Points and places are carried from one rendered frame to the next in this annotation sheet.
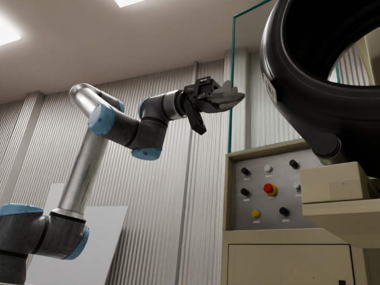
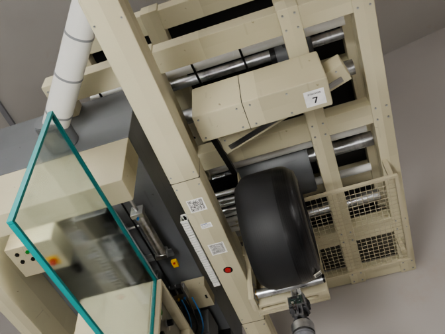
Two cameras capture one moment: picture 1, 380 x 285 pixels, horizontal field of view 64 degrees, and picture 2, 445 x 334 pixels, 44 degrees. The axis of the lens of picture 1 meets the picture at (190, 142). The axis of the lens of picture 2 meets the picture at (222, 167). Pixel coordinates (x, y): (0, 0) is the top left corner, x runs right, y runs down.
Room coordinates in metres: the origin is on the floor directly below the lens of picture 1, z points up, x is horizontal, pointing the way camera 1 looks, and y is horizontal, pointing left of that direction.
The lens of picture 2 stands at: (1.48, 1.16, 3.03)
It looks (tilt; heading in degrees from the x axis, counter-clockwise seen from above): 37 degrees down; 241
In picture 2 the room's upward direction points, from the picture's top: 23 degrees counter-clockwise
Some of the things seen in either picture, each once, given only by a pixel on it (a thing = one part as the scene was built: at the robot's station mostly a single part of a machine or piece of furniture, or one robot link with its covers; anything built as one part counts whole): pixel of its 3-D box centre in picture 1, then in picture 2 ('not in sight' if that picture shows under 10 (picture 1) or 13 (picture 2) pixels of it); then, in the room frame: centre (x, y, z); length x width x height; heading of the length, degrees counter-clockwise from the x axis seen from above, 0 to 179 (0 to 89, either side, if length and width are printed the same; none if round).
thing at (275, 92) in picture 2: not in sight; (259, 97); (0.20, -0.59, 1.71); 0.61 x 0.25 x 0.15; 140
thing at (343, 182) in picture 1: (355, 208); (291, 294); (0.58, -0.34, 0.84); 0.36 x 0.09 x 0.06; 140
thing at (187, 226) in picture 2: not in sight; (202, 251); (0.78, -0.62, 1.19); 0.05 x 0.04 x 0.48; 50
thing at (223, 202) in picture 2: not in sight; (230, 205); (0.41, -0.87, 1.05); 0.20 x 0.15 x 0.30; 140
